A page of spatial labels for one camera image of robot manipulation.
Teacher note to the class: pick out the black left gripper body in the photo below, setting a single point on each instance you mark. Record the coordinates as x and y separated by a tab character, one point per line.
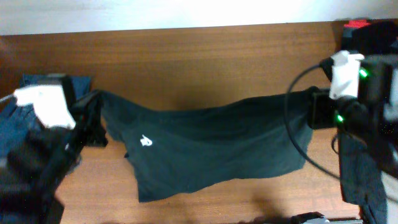
91	134

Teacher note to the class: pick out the pile of black clothes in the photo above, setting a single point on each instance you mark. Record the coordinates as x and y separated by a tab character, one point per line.
379	38

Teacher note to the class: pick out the black t-shirt with white logo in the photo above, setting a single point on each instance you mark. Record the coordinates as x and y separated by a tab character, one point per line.
181	152

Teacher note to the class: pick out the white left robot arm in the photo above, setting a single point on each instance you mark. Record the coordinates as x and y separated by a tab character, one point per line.
32	172

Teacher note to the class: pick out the red object at corner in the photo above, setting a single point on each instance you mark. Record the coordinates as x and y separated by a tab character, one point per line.
356	24

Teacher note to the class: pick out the folded blue denim jeans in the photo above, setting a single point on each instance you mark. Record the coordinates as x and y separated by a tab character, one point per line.
17	121

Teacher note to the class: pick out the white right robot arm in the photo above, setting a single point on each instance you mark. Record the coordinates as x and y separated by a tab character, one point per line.
361	104

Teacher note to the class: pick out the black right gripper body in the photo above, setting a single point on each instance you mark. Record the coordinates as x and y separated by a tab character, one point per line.
323	111

